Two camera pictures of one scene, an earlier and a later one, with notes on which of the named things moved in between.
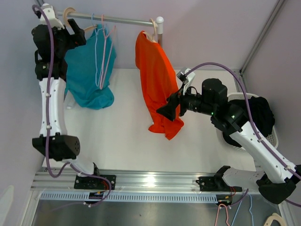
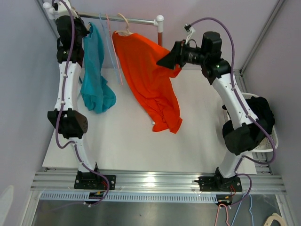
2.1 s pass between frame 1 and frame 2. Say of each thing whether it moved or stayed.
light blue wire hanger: moved
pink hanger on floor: stayed
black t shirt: stayed
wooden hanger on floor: stayed
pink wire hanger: moved
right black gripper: moved
